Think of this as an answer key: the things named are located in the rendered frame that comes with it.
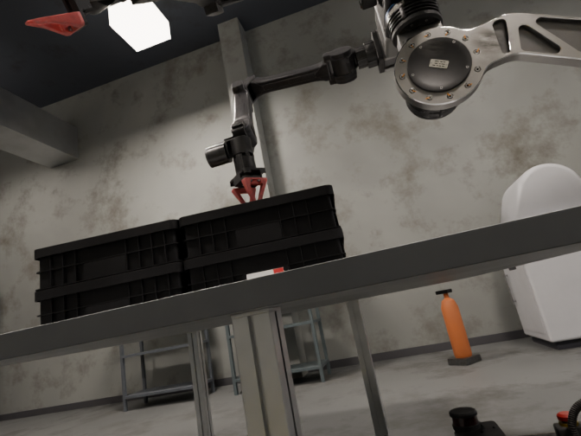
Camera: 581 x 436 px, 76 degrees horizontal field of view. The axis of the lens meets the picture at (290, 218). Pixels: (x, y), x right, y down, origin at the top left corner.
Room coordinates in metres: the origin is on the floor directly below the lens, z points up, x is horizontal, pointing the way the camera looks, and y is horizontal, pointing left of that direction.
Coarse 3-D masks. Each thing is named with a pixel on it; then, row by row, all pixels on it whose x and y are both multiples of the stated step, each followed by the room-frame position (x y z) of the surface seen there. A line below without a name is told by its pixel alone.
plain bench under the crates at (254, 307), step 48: (432, 240) 0.45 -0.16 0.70; (480, 240) 0.44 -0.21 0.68; (528, 240) 0.43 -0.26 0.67; (576, 240) 0.42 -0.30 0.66; (240, 288) 0.50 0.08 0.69; (288, 288) 0.49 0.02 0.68; (336, 288) 0.48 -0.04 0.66; (384, 288) 0.75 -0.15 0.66; (0, 336) 0.59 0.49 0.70; (48, 336) 0.57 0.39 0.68; (96, 336) 0.55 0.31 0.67; (144, 336) 0.84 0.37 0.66; (192, 336) 2.17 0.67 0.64; (240, 336) 0.56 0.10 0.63; (288, 384) 0.58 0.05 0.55; (288, 432) 0.55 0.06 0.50; (384, 432) 1.96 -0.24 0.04
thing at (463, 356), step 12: (444, 300) 3.36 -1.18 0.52; (444, 312) 3.35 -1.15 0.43; (456, 312) 3.32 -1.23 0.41; (456, 324) 3.32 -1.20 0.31; (456, 336) 3.32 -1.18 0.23; (456, 348) 3.34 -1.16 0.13; (468, 348) 3.32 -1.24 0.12; (456, 360) 3.33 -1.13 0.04; (468, 360) 3.27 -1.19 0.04; (480, 360) 3.35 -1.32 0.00
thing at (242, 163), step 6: (240, 156) 0.91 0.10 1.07; (246, 156) 0.91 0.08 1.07; (252, 156) 0.93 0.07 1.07; (234, 162) 0.93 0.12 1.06; (240, 162) 0.91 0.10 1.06; (246, 162) 0.91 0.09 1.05; (252, 162) 0.92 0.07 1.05; (240, 168) 0.92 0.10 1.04; (246, 168) 0.89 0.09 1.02; (252, 168) 0.90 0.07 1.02; (258, 168) 0.90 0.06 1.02; (264, 168) 0.91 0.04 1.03; (246, 174) 0.90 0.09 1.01; (252, 174) 0.93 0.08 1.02; (258, 174) 0.93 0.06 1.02
